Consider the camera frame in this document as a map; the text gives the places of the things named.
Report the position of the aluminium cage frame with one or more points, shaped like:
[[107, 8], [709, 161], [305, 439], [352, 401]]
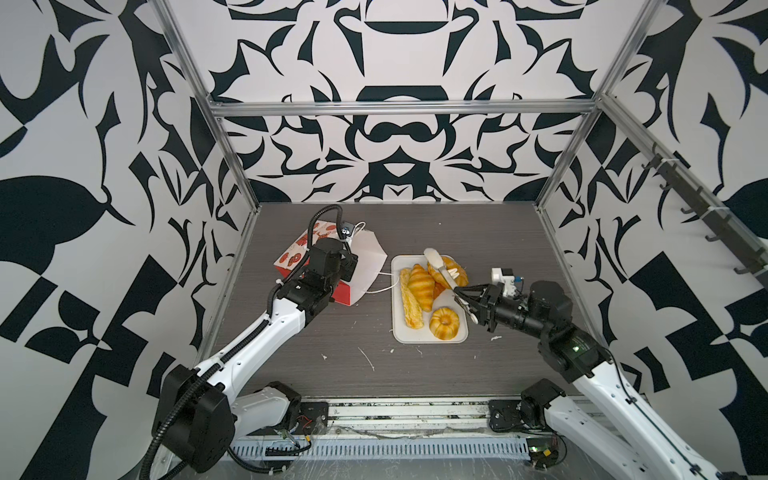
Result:
[[602, 103]]

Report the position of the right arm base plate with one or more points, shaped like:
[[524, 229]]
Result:
[[507, 416]]

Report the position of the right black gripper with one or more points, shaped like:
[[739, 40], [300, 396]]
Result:
[[490, 304]]

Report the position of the white rectangular tray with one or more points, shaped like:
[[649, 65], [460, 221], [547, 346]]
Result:
[[423, 336]]

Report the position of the round fluted yellow bun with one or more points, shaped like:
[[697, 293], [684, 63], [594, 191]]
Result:
[[445, 324]]

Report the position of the white slotted cable duct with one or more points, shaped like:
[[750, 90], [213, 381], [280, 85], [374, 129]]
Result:
[[326, 449]]

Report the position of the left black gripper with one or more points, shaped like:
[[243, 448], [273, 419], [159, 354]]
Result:
[[349, 264]]

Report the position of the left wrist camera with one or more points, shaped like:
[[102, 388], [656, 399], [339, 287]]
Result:
[[346, 230]]

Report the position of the golden ring shaped bread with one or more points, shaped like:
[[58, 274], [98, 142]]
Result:
[[456, 271]]

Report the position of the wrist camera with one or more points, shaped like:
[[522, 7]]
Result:
[[346, 230], [511, 285]]

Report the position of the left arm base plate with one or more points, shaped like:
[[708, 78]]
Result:
[[306, 418]]

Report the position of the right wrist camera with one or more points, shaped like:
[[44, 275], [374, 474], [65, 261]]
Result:
[[511, 285]]

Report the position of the long yellow fake bread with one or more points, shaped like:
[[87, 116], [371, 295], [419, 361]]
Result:
[[412, 310]]

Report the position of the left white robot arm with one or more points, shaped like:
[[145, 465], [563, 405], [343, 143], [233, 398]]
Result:
[[201, 410]]

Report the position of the grey wall hook rack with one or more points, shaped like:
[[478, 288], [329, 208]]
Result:
[[701, 204]]

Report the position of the small electronics board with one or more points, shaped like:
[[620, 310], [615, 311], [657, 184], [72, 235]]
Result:
[[546, 452]]

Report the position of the orange fake croissant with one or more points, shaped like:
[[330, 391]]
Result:
[[438, 289]]

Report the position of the red white paper bag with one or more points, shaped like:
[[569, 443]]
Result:
[[371, 258]]

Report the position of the golden fake croissant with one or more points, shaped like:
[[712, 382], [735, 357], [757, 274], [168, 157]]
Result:
[[421, 284]]

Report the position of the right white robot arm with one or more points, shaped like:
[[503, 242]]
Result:
[[641, 445]]

